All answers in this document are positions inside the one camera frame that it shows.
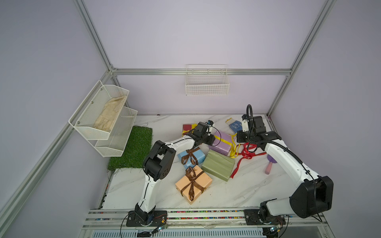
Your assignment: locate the purple gift box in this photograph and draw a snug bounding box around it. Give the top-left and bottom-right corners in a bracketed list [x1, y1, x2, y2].
[209, 131, 233, 156]

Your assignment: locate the blue gift box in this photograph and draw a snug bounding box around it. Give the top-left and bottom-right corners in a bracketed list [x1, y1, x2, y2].
[178, 147, 206, 169]

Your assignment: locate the brown ribbon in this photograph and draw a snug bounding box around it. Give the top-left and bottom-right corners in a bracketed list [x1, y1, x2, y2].
[181, 147, 200, 166]
[179, 166, 207, 201]

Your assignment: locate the green gift box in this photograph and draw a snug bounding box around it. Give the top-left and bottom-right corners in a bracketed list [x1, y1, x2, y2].
[202, 150, 235, 181]

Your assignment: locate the yellow ribbon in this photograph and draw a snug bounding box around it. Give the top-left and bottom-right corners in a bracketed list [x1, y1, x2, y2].
[210, 132, 240, 158]
[182, 123, 198, 136]

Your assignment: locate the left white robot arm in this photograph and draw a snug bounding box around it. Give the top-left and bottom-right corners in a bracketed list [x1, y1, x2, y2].
[135, 121, 215, 215]

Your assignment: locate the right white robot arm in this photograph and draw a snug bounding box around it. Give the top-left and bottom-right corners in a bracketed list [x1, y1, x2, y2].
[237, 105, 334, 224]

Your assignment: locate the yellow ribbon on red box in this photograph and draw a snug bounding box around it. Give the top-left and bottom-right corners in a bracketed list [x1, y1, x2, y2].
[182, 123, 198, 136]

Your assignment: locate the brown ribbon on orange box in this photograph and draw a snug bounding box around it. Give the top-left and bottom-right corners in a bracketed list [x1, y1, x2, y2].
[179, 166, 207, 201]

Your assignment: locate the orange gift box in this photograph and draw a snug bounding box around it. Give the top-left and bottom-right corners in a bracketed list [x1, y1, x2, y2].
[175, 165, 213, 205]

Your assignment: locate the blue dotted work glove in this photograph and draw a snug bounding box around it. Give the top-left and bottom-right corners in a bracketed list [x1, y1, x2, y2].
[225, 118, 243, 134]

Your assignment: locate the green artificial grass mat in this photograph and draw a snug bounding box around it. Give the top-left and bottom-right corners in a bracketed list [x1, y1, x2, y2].
[108, 126, 153, 171]

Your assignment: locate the lower white mesh shelf basket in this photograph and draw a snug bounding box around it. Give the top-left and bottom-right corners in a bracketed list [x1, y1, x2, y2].
[93, 107, 138, 157]

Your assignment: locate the white mesh shelf basket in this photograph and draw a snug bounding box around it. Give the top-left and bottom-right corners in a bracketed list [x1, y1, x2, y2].
[93, 107, 138, 157]
[68, 81, 129, 140]

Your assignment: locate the beige cloth in basket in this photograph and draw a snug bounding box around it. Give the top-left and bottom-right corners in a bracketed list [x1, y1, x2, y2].
[93, 96, 127, 132]

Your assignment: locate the upper white mesh shelf basket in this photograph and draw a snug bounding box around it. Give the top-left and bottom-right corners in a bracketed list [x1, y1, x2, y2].
[68, 81, 129, 140]

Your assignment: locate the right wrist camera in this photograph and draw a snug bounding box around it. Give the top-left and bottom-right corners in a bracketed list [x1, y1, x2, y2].
[242, 119, 249, 132]

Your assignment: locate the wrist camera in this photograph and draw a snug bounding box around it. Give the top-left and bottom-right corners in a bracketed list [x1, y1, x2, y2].
[242, 119, 249, 132]
[206, 120, 214, 131]

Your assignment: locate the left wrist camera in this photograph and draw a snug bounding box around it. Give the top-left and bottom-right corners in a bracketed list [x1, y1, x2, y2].
[206, 120, 214, 131]

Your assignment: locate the purple pink-handled spatula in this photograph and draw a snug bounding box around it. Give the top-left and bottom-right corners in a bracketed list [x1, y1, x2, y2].
[265, 154, 277, 175]

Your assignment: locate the white wire wall basket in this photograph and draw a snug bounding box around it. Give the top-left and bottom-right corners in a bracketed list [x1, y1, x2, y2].
[185, 64, 230, 96]

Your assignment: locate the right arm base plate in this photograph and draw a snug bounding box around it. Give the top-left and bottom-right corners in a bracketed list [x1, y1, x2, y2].
[244, 199, 286, 226]

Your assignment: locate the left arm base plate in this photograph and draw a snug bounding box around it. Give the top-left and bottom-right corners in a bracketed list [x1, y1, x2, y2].
[126, 209, 168, 227]

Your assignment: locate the aluminium front rail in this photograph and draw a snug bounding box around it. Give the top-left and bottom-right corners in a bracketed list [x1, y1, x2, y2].
[79, 208, 334, 238]

